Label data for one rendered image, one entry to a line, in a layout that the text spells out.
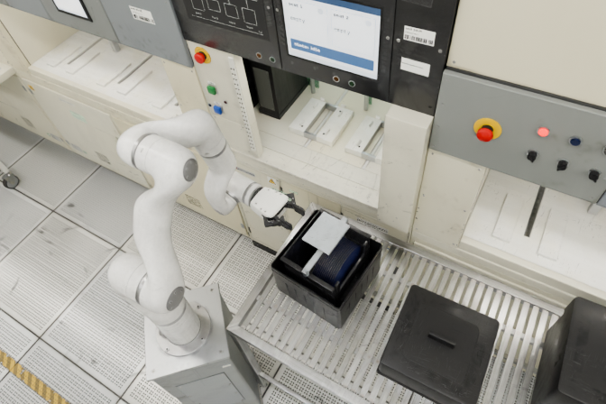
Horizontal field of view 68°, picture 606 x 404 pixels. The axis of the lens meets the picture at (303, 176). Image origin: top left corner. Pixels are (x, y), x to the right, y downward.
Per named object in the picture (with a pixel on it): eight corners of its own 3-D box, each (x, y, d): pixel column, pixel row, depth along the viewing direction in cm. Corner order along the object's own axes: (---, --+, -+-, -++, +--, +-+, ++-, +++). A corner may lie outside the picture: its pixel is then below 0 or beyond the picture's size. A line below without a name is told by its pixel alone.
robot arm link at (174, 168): (148, 283, 138) (189, 307, 133) (116, 302, 128) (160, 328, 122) (161, 128, 120) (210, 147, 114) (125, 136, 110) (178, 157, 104)
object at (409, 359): (375, 371, 144) (377, 360, 133) (408, 293, 159) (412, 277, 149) (468, 420, 133) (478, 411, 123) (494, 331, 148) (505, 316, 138)
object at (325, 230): (324, 239, 174) (319, 189, 150) (370, 265, 166) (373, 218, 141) (286, 289, 163) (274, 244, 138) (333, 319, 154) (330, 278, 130)
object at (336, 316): (318, 233, 177) (316, 207, 164) (381, 268, 166) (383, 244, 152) (275, 288, 164) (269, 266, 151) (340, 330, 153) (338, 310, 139)
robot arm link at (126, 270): (169, 333, 138) (142, 301, 119) (124, 307, 145) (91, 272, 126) (193, 299, 144) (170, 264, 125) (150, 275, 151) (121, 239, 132)
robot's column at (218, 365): (205, 426, 207) (145, 381, 148) (197, 364, 224) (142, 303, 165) (263, 408, 210) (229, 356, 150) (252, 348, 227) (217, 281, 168)
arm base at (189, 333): (159, 363, 151) (138, 345, 136) (155, 310, 163) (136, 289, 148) (215, 347, 153) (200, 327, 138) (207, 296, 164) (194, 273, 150)
